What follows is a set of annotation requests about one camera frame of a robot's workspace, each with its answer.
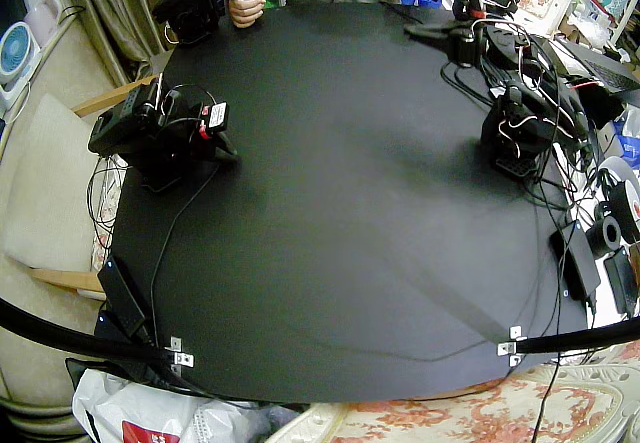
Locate person's right hand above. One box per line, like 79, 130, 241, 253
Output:
228, 0, 266, 29

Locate black laptop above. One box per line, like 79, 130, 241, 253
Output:
542, 36, 640, 98

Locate olive beige curtain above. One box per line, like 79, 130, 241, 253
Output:
54, 0, 169, 89

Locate beige chair cushion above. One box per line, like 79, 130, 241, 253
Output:
0, 93, 124, 273

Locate black power adapter brick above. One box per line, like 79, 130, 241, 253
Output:
96, 255, 147, 337
548, 221, 602, 303

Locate blue cardboard box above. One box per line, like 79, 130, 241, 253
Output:
617, 111, 640, 170

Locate pink plastic box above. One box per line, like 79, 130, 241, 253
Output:
23, 0, 63, 48

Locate small white blue fan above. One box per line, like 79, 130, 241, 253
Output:
0, 21, 42, 110

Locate white filament spool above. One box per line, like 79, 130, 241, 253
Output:
594, 155, 640, 243

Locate black tape roll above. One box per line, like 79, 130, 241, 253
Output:
585, 214, 625, 257

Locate white plastic bag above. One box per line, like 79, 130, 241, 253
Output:
71, 366, 306, 443

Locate small black power adapter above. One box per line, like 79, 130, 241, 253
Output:
602, 248, 640, 316

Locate red floral cushion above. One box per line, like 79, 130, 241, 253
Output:
272, 356, 640, 443

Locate long black arm cable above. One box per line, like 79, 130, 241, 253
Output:
148, 160, 217, 349

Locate wooden chair frame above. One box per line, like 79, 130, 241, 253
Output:
29, 73, 162, 295

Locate thin black cable loops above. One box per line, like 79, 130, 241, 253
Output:
85, 153, 129, 252

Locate metal pole bracket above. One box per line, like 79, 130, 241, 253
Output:
496, 325, 529, 367
168, 335, 196, 374

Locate black camera rig pole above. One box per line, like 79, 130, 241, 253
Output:
514, 316, 640, 355
0, 296, 174, 364

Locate long black hanging cable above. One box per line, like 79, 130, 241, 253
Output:
528, 197, 574, 443

